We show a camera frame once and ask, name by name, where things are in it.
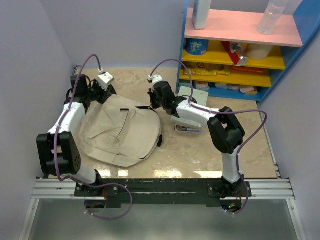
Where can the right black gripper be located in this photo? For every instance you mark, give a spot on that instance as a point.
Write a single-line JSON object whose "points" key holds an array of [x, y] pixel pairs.
{"points": [[152, 94]]}

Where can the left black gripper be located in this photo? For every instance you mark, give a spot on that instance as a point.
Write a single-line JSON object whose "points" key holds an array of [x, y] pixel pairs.
{"points": [[106, 95]]}

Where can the beige student backpack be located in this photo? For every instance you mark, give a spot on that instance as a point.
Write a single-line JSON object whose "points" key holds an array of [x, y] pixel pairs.
{"points": [[121, 132]]}

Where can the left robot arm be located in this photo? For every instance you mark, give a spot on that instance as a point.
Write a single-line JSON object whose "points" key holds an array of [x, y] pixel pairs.
{"points": [[57, 149]]}

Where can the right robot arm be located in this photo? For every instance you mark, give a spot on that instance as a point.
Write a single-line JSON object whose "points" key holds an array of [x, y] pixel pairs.
{"points": [[225, 130]]}

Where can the yellow snack bag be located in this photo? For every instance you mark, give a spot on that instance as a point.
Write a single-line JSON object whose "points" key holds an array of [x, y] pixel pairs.
{"points": [[207, 69]]}

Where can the colourful box under book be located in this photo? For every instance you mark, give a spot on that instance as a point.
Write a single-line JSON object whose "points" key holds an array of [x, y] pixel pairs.
{"points": [[186, 130]]}

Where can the white book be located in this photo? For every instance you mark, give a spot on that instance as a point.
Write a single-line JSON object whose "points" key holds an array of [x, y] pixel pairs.
{"points": [[198, 97]]}

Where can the blue tin can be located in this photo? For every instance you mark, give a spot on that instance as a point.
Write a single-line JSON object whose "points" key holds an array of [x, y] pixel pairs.
{"points": [[196, 47]]}

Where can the orange red packet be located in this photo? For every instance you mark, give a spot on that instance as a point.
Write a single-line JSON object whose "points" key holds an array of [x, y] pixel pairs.
{"points": [[248, 69]]}

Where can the blue shelf unit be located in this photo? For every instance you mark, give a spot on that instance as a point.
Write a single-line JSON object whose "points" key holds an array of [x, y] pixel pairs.
{"points": [[229, 58]]}

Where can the red snack packet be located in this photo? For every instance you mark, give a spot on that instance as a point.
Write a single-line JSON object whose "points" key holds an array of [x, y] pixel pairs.
{"points": [[236, 52]]}

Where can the pastel sponges row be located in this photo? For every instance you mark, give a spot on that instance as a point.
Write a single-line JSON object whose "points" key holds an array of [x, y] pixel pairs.
{"points": [[207, 86]]}

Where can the white bottle on shelf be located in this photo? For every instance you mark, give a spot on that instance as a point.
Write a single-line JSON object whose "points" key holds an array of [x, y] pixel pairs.
{"points": [[200, 13]]}

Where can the white bowl cup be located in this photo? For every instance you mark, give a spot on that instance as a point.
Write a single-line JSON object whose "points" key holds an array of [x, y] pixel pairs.
{"points": [[258, 52]]}

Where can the clear plastic bottle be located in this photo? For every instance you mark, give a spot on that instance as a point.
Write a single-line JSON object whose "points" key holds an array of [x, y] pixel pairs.
{"points": [[272, 14]]}

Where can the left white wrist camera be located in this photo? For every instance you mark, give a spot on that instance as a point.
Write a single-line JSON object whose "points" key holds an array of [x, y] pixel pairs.
{"points": [[105, 80]]}

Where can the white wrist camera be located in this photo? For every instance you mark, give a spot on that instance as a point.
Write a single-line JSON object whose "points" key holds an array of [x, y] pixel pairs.
{"points": [[153, 79], [105, 80]]}

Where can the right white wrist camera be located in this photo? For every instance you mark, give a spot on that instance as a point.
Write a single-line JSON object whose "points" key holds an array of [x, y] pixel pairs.
{"points": [[153, 79]]}

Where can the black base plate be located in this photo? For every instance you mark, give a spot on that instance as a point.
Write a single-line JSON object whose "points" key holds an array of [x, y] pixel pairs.
{"points": [[164, 191]]}

